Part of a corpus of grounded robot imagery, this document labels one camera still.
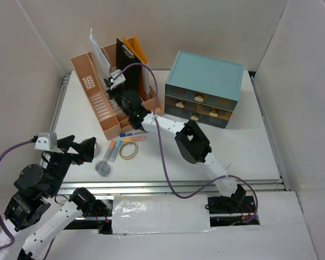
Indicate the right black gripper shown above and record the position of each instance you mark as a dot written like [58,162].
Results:
[110,92]

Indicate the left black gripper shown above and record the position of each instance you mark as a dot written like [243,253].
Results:
[86,148]

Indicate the clear document pouch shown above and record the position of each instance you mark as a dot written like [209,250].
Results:
[100,62]

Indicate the black clipboard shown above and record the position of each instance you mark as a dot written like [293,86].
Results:
[125,55]

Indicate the orange folder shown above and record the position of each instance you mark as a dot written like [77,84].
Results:
[138,51]

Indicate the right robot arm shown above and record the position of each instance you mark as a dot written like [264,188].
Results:
[191,141]

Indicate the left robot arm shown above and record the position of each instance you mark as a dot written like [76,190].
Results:
[35,184]

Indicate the grey tape roll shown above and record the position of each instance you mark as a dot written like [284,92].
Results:
[96,149]

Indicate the pink plastic file organizer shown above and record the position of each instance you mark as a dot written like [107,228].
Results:
[111,119]

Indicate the orange blue glue stick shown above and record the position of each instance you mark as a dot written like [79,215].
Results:
[112,150]

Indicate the blue white marker pen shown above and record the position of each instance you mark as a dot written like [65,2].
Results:
[132,133]

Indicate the pink yellow highlighter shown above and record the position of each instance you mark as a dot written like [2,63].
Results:
[134,138]

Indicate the teal drawer cabinet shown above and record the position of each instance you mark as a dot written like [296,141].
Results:
[208,75]

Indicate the white foil covered plate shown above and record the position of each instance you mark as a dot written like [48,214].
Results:
[160,214]

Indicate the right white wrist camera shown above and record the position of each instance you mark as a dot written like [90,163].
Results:
[116,78]

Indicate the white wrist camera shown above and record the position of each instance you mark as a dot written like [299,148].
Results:
[116,78]
[46,141]

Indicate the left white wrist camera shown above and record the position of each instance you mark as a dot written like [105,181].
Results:
[46,141]

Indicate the aluminium rail frame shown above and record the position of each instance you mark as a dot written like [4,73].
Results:
[243,148]

